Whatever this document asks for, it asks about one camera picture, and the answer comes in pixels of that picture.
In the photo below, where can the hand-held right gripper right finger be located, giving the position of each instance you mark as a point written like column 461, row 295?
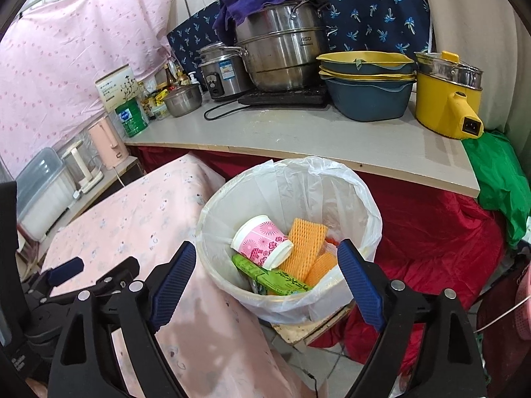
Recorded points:
column 361, row 284

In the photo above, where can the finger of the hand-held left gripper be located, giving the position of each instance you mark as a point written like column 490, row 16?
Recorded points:
column 64, row 271
column 122, row 273

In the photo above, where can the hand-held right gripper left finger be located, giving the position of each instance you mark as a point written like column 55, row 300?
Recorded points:
column 174, row 286

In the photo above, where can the orange foam fruit net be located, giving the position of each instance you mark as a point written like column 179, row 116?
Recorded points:
column 305, row 240

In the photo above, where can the light green tea packet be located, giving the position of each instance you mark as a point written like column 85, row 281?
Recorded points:
column 282, row 280

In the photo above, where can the green and silver foil wrapper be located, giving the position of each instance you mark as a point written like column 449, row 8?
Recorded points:
column 259, row 286

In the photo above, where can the pink flowered paper cup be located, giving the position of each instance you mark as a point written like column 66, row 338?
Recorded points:
column 259, row 240

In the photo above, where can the trash bin with white liner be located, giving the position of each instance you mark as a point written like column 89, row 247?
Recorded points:
column 298, row 186

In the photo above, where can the pink printed tablecloth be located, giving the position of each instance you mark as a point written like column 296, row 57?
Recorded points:
column 137, row 232

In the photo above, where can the white dish box clear lid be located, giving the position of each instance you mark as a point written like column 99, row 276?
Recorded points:
column 39, row 199

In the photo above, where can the brown cardboard sheet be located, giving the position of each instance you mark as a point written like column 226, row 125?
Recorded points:
column 298, row 329

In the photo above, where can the red cloth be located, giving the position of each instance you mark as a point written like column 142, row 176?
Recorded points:
column 431, row 248

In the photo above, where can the white glass kettle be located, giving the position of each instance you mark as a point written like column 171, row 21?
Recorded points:
column 83, row 170

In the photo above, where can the pink electric kettle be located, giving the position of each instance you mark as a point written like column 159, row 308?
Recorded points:
column 106, row 143

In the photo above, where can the green tin can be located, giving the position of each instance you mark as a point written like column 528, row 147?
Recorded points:
column 132, row 118

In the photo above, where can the pink plastic basket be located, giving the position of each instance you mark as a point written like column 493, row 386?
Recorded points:
column 523, row 302

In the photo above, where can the clear food container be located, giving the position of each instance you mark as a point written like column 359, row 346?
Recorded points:
column 158, row 112

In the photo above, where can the green plastic bag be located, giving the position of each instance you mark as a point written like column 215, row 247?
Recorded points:
column 498, row 182

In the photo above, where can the yellow label jar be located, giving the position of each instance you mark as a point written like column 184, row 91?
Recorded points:
column 160, row 99

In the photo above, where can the small steel pot with lid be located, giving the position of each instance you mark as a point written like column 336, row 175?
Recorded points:
column 182, row 101

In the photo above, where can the white carton box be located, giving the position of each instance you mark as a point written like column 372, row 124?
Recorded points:
column 116, row 87

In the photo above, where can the stack of blue yellow bowls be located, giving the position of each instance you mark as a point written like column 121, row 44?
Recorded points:
column 365, row 91

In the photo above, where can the black induction cooker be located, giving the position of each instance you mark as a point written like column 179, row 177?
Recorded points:
column 286, row 97

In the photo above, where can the yellow electric pot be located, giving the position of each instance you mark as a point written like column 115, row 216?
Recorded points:
column 444, row 99

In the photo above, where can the amber sauce bottle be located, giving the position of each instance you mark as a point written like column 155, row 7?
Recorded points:
column 171, row 76

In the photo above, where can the white pump bottle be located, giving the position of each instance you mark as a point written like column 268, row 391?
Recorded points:
column 194, row 83

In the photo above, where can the steel rice cooker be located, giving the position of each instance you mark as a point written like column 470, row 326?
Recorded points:
column 226, row 72

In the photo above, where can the pink dotted curtain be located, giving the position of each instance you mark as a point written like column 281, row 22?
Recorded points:
column 74, row 49

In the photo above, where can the large steel steamer pot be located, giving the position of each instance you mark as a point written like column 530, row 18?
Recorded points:
column 286, row 45

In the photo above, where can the navy printed cloth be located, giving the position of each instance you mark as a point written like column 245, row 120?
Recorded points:
column 373, row 8

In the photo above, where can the beige curtain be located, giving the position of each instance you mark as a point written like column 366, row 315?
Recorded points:
column 477, row 12

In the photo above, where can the purple cloth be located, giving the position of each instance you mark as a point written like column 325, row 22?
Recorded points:
column 249, row 0

